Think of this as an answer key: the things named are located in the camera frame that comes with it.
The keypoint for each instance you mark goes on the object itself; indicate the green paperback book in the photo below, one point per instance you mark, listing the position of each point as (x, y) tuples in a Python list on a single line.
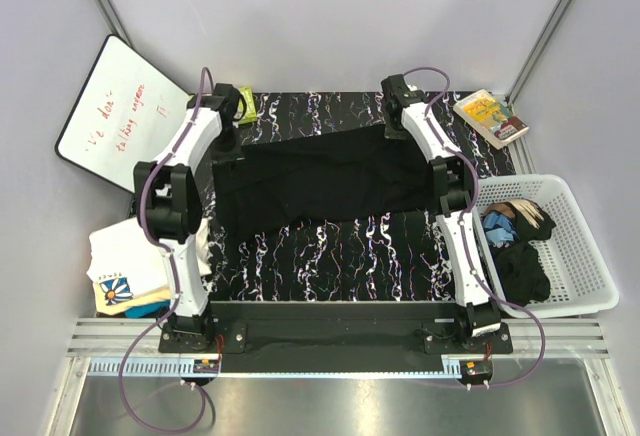
[(246, 109)]

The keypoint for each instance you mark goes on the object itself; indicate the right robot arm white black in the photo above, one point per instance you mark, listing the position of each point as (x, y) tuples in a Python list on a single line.
[(454, 187)]

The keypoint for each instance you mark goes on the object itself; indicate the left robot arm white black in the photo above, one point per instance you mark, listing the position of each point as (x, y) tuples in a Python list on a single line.
[(170, 209)]

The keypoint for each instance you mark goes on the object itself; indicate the blue garment in basket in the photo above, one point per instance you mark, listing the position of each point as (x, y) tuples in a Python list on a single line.
[(498, 229)]

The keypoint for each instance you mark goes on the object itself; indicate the yellow paperback book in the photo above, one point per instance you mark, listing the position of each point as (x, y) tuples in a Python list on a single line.
[(494, 121)]

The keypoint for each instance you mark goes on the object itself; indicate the white whiteboard red writing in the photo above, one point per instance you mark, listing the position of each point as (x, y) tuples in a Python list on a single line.
[(126, 112)]

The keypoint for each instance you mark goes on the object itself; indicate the black garment in basket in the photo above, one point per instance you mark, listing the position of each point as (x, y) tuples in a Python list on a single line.
[(518, 266)]

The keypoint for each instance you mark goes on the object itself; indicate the black t-shirt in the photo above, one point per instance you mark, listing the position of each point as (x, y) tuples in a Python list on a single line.
[(336, 177)]

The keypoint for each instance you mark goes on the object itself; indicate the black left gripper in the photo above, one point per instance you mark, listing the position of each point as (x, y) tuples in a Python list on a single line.
[(228, 157)]

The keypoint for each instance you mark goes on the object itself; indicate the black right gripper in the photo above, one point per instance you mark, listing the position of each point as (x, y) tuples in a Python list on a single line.
[(391, 134)]

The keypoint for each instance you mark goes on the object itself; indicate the tan striped garment in basket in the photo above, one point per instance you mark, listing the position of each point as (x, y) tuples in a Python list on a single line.
[(529, 210)]

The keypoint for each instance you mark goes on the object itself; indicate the white plastic laundry basket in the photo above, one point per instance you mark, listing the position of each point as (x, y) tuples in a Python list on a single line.
[(580, 282)]

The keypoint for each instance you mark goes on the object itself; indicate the cream folded garment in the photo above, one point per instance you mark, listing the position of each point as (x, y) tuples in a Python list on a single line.
[(103, 307)]

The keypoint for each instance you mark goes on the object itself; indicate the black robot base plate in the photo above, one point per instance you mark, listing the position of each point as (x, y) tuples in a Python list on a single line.
[(332, 338)]

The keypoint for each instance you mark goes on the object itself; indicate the white folded t-shirt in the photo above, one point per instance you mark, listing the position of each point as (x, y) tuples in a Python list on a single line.
[(125, 265)]

